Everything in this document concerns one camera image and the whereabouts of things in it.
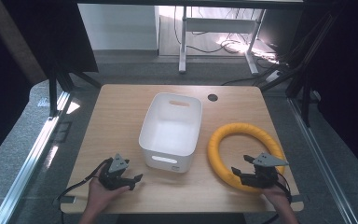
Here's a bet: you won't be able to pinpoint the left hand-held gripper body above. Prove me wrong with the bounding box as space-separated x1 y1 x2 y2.
97 153 137 191

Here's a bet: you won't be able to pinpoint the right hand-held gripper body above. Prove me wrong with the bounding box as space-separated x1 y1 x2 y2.
240 152 290 189

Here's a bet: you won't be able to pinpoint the yellow foam ring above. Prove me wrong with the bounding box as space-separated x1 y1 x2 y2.
207 121 286 194

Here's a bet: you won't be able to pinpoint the person's left hand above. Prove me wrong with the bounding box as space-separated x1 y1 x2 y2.
87 176 131 215

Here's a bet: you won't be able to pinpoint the person's right hand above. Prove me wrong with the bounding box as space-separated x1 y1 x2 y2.
261 183 294 213

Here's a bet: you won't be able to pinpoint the white plastic basket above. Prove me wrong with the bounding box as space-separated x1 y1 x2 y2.
138 91 203 175

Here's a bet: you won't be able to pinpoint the white power strip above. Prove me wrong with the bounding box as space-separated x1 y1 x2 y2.
264 69 283 84

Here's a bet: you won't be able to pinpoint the black metal stand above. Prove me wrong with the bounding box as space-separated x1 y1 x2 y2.
259 3 348 128

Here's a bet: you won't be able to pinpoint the black tripod stand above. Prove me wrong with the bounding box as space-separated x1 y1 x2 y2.
47 63 103 119

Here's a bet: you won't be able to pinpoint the black curtain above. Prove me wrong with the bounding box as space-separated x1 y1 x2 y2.
301 0 358 185
0 0 100 171

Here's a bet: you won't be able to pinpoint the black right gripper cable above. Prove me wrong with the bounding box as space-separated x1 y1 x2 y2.
260 172 294 224

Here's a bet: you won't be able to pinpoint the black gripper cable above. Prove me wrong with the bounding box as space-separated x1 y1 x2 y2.
260 172 294 224
56 157 114 224

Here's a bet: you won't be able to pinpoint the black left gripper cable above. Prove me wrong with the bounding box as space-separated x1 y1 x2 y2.
56 157 114 224

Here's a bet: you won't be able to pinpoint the aluminium floor rail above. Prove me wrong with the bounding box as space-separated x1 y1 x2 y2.
0 91 73 224
287 96 358 224

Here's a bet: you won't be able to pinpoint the black floor cables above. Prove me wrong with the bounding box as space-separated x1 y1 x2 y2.
172 6 281 87

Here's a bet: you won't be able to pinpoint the white metal desk frame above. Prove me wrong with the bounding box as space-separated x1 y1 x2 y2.
178 6 267 76

